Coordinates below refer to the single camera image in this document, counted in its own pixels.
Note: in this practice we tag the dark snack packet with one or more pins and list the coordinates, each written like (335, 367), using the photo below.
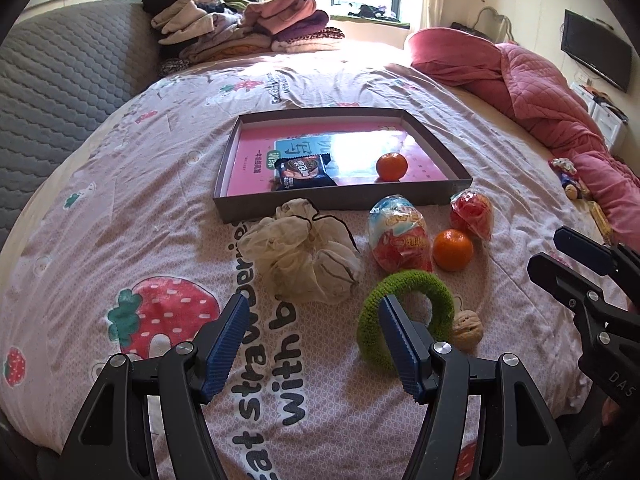
(302, 172)

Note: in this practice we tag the white drawer cabinet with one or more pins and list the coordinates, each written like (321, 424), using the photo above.
(607, 120)

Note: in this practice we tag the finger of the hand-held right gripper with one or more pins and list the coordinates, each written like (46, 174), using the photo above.
(580, 247)
(555, 275)

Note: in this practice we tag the colourful plush toy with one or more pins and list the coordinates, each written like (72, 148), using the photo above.
(567, 175)

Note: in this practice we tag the egg-shaped toy packet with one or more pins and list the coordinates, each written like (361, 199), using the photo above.
(400, 240)

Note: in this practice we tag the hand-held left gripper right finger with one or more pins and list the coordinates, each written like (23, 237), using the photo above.
(400, 345)

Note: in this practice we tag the walnut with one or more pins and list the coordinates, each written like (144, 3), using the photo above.
(467, 331)

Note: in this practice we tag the grey cardboard tray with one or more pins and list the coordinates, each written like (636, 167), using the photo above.
(350, 205)

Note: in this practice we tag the cream mesh scrunchie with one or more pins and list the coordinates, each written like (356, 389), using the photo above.
(290, 260)

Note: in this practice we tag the orange mandarin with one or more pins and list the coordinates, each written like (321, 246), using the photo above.
(391, 166)
(452, 250)

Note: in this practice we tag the black television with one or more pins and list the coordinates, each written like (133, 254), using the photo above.
(595, 47)

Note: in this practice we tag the small red snack packet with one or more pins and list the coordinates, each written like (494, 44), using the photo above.
(472, 212)

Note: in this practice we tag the pink book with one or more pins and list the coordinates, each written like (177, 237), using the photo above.
(260, 160)

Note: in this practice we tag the grey quilted headboard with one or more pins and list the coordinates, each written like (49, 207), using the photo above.
(60, 85)

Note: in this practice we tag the pile of folded clothes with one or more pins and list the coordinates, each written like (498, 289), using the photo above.
(240, 25)

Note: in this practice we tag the pink pillow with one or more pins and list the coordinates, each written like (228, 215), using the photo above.
(450, 55)

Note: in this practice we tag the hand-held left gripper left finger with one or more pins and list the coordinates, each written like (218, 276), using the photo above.
(227, 345)

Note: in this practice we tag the pink quilt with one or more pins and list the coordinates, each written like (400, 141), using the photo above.
(545, 100)

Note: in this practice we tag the yellow snack packet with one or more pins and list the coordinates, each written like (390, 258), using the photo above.
(600, 220)

